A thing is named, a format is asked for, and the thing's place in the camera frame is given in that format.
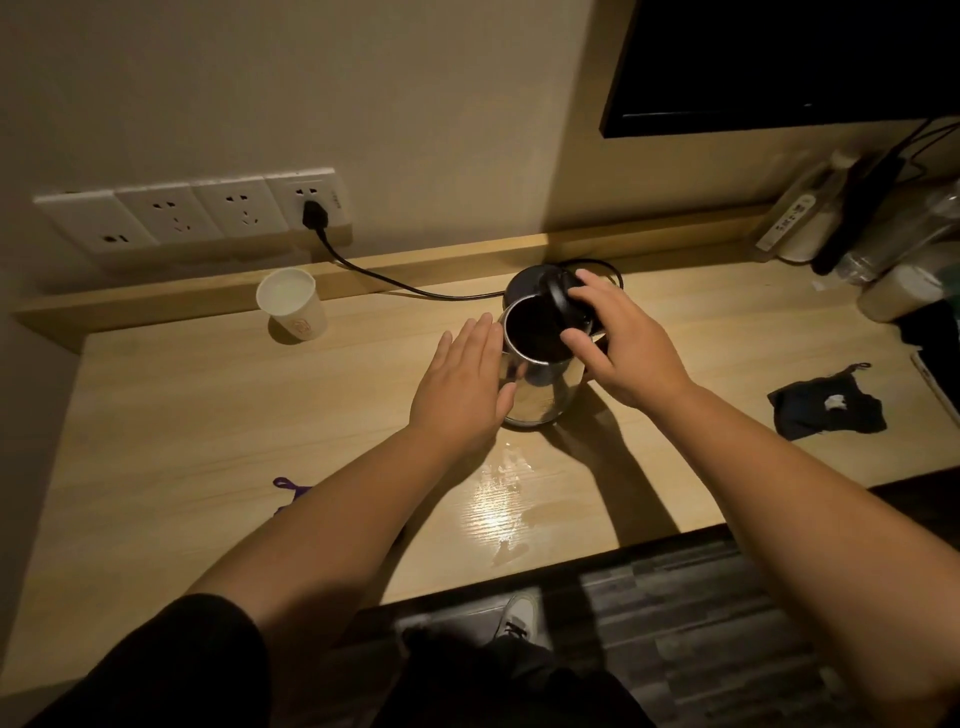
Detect person's right hand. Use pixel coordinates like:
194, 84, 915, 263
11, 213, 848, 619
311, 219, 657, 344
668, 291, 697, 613
560, 268, 696, 413

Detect person's left hand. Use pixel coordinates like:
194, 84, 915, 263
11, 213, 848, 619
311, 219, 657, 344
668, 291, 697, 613
408, 312, 519, 459

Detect steel electric kettle black lid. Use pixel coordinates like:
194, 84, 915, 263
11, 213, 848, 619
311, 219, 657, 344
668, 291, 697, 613
498, 263, 626, 429

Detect person's right forearm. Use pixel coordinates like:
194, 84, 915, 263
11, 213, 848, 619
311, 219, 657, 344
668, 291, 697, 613
646, 381, 960, 728

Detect person's left forearm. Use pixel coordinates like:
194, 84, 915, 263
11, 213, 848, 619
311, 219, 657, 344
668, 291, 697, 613
186, 422, 498, 695

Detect white paper cup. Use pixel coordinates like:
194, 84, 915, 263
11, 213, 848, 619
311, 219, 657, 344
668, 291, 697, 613
255, 267, 330, 343

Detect white shoe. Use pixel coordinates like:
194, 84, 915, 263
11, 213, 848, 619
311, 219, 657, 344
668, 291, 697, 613
492, 591, 543, 646

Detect black cloth pouch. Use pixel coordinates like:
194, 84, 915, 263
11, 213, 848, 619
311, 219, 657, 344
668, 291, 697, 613
766, 363, 888, 442

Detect black trousers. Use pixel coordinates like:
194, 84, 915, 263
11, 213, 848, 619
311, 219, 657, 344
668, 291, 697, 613
372, 627, 655, 728

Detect black hair dryer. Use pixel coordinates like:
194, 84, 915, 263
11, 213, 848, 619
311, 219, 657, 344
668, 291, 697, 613
810, 153, 910, 277

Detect clear plastic bottle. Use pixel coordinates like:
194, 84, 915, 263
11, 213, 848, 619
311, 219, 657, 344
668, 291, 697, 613
834, 178, 960, 287

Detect plastic bottle with white label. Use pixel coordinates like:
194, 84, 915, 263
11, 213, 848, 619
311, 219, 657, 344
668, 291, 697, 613
856, 241, 960, 324

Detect black bag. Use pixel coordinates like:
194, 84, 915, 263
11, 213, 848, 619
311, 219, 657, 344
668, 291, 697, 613
894, 298, 960, 430

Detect black sleeve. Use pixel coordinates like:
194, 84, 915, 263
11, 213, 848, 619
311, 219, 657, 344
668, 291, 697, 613
28, 593, 273, 728

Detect black power cord with plug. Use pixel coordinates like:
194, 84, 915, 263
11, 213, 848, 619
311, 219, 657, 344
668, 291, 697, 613
302, 200, 625, 303

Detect white wall socket panel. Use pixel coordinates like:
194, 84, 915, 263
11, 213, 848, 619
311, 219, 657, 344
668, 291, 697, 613
33, 189, 160, 257
114, 182, 227, 246
190, 175, 291, 237
264, 167, 354, 231

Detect purple strap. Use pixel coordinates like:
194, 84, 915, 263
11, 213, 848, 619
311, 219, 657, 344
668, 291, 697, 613
271, 476, 314, 515

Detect black wall television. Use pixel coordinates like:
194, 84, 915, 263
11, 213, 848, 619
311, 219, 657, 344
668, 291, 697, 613
599, 0, 960, 140

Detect black television cables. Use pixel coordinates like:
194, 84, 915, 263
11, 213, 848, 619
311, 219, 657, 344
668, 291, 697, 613
888, 117, 960, 183

